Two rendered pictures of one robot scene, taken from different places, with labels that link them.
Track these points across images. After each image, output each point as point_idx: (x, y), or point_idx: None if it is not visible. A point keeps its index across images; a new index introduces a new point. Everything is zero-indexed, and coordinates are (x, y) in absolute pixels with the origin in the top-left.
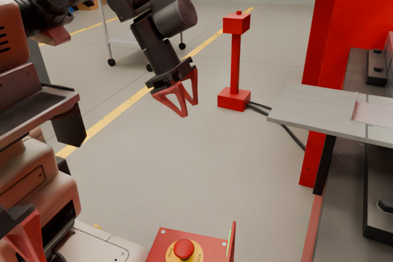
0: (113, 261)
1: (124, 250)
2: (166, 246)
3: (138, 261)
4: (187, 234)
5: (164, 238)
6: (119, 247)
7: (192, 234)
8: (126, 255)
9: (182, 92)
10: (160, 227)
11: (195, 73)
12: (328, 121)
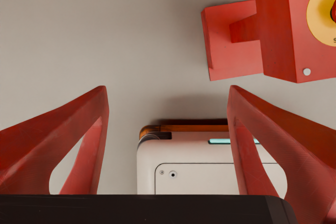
0: (175, 176)
1: (156, 172)
2: (331, 50)
3: (160, 148)
4: (296, 26)
5: (318, 62)
6: (156, 181)
7: (294, 16)
8: (162, 166)
9: (303, 133)
10: (299, 81)
11: (7, 156)
12: None
